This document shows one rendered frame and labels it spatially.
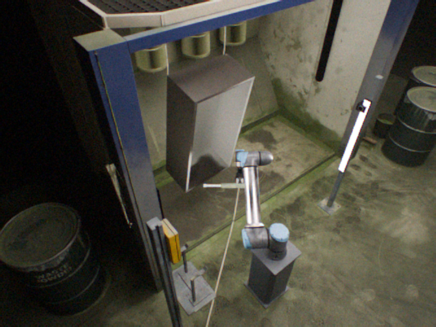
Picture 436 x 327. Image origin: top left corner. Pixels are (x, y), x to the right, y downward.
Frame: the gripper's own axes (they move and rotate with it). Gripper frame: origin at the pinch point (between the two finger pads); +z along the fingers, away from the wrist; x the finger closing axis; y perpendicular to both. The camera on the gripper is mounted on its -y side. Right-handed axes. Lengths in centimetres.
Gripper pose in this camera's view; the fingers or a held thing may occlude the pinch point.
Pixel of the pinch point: (239, 185)
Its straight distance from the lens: 320.9
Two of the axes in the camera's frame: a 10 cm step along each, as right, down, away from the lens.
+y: 0.4, -1.6, 9.9
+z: 0.1, 9.9, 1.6
